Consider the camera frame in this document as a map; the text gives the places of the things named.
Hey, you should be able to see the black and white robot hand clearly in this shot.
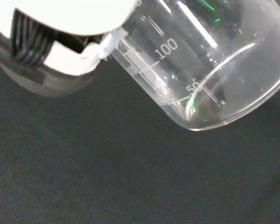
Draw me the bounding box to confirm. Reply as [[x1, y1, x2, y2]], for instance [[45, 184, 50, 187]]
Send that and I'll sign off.
[[0, 0, 140, 98]]

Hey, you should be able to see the black bench cloth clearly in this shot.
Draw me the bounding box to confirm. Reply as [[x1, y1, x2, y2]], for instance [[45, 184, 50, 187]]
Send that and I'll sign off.
[[0, 46, 280, 224]]

